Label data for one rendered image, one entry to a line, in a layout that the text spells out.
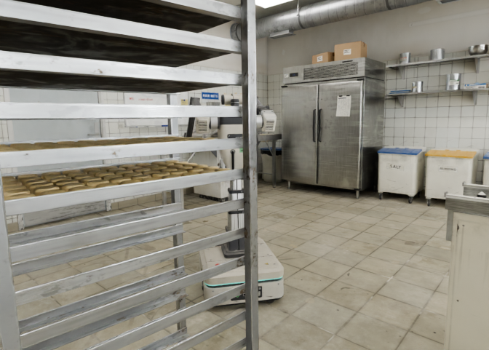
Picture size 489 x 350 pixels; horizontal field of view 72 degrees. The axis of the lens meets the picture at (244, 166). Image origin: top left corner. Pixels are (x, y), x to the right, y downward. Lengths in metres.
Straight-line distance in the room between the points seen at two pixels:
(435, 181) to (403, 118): 1.24
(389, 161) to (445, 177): 0.74
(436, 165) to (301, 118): 2.05
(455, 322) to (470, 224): 0.42
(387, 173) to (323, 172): 0.93
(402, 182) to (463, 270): 3.74
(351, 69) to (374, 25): 1.15
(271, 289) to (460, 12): 4.73
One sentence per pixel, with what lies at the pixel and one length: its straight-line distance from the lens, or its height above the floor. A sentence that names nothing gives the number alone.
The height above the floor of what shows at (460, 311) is 0.44.
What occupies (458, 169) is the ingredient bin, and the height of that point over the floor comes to 0.54.
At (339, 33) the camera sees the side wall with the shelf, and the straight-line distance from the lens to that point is 6.48.
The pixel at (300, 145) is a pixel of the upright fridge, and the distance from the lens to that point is 5.63.
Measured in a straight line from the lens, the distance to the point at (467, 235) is 1.59.
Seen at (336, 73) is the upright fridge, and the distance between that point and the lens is 5.43.
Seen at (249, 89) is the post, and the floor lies 1.29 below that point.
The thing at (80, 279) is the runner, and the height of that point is 0.87.
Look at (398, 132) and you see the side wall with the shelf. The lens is 5.93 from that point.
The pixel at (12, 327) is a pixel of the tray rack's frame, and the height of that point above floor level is 0.83.
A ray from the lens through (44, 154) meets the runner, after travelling 0.77.
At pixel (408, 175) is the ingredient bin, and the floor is 0.40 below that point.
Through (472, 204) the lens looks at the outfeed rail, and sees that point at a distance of 1.57.
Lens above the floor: 1.21
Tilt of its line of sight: 8 degrees down
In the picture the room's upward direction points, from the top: 1 degrees counter-clockwise
